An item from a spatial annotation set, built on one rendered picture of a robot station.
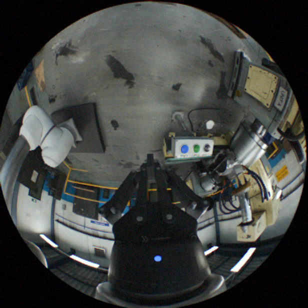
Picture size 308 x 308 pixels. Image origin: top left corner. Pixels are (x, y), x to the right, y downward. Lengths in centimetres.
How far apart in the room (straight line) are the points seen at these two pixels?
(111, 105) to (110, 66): 21
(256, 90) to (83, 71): 80
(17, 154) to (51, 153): 21
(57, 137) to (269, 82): 100
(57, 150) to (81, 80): 37
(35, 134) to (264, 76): 101
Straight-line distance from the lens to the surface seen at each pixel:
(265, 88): 54
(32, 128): 55
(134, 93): 47
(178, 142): 31
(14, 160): 53
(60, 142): 56
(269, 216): 99
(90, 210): 554
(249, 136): 56
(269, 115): 51
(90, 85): 53
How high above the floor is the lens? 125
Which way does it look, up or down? 36 degrees down
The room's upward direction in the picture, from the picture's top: 176 degrees clockwise
